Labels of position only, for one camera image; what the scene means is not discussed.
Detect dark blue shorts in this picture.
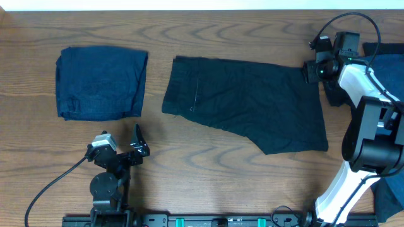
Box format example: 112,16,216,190
55,46,148,121

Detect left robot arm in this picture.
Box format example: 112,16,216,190
85,124,150,227

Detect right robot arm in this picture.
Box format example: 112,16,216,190
300,32,403,226

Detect blue garment in pile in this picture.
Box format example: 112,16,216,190
371,54,403,223

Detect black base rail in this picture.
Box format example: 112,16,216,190
61,211,379,227

